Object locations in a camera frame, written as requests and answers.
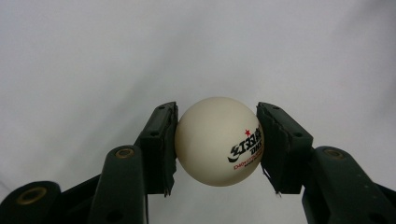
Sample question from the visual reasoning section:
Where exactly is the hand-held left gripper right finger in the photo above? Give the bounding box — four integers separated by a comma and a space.
255, 101, 315, 198

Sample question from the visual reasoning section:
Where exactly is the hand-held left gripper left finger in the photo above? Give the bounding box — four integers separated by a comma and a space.
134, 101, 179, 198

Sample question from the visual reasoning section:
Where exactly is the white ping pong ball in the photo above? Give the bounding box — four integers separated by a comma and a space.
174, 96, 265, 188

